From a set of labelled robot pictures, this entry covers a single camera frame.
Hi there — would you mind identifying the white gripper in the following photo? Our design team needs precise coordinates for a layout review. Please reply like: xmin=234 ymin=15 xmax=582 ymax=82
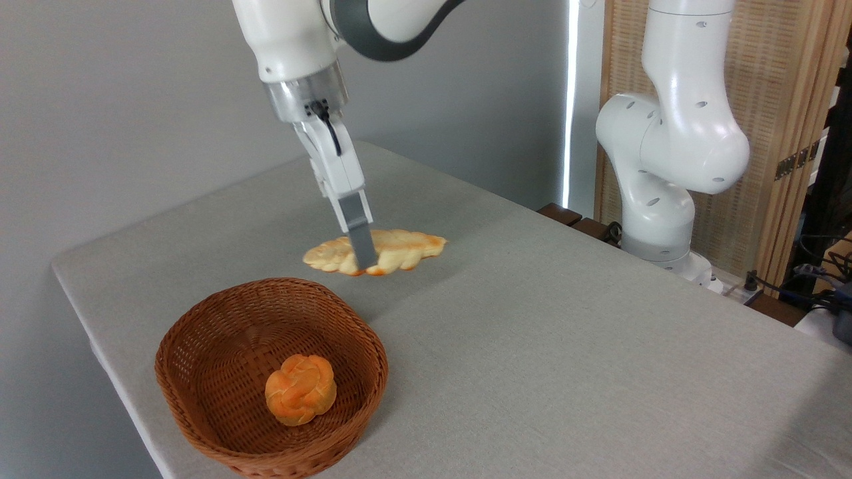
xmin=293 ymin=114 xmax=379 ymax=274

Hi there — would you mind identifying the long braided bread loaf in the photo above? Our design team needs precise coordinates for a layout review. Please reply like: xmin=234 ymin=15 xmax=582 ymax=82
xmin=303 ymin=229 xmax=448 ymax=277

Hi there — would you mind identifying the round knotted bread roll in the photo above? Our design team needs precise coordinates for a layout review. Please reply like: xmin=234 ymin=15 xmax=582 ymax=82
xmin=265 ymin=354 xmax=337 ymax=426

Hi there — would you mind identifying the brown wicker basket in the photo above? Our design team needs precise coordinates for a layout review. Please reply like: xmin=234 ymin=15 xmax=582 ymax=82
xmin=154 ymin=277 xmax=389 ymax=479

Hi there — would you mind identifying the silver cylindrical wrist flange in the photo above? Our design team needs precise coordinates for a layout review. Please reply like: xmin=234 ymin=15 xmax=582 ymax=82
xmin=262 ymin=63 xmax=351 ymax=124

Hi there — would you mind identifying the grey fabric tablecloth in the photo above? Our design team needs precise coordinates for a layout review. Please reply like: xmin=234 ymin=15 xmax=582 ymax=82
xmin=51 ymin=140 xmax=852 ymax=479

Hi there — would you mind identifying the bamboo folding screen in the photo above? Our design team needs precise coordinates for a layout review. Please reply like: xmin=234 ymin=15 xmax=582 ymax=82
xmin=594 ymin=0 xmax=852 ymax=293

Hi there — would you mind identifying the brass screen hinge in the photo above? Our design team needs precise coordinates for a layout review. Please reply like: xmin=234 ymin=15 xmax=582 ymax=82
xmin=775 ymin=141 xmax=821 ymax=182

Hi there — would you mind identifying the white box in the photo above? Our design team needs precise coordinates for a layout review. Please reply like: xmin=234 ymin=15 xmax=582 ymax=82
xmin=793 ymin=309 xmax=852 ymax=355

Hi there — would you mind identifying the dark grey device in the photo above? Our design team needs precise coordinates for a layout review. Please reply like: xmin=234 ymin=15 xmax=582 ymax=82
xmin=830 ymin=282 xmax=852 ymax=345

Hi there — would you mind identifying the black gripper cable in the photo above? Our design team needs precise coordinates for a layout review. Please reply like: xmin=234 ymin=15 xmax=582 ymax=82
xmin=307 ymin=99 xmax=344 ymax=158

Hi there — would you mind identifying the black cable bundle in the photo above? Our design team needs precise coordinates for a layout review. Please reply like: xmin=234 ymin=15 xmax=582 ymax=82
xmin=742 ymin=233 xmax=852 ymax=315

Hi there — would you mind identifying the black vertical stand post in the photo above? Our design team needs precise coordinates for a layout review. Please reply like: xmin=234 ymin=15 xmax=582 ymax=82
xmin=785 ymin=40 xmax=852 ymax=300

